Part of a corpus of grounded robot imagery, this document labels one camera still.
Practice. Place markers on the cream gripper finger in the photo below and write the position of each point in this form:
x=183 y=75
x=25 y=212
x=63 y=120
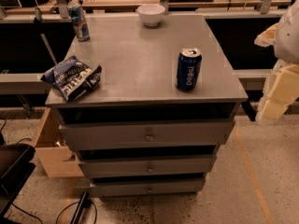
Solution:
x=280 y=90
x=267 y=38

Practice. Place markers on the blue pepsi can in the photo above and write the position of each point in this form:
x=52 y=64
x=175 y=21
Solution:
x=189 y=64

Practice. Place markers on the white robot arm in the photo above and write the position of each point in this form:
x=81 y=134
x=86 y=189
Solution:
x=286 y=47

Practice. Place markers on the redbull can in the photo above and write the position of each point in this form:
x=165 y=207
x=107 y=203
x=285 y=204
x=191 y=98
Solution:
x=79 y=22

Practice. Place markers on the white bowl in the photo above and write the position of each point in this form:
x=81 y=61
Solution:
x=151 y=14

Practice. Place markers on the top drawer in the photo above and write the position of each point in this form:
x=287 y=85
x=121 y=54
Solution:
x=113 y=136

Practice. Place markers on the drawer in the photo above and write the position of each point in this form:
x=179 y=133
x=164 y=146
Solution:
x=147 y=166
x=113 y=136
x=147 y=188

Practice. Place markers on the grey drawer cabinet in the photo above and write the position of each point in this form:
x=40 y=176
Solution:
x=138 y=85

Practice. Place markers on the middle drawer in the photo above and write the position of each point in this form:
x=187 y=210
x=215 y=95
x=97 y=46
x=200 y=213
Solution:
x=147 y=166

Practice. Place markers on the blue potato chip bag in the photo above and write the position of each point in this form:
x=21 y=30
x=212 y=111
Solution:
x=72 y=77

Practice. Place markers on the bottom drawer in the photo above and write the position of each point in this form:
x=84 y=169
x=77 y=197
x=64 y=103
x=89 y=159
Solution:
x=147 y=188

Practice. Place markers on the black stand on floor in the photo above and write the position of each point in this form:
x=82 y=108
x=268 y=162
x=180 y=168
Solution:
x=84 y=202

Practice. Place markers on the black case on floor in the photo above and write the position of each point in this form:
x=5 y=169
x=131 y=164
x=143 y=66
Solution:
x=15 y=168

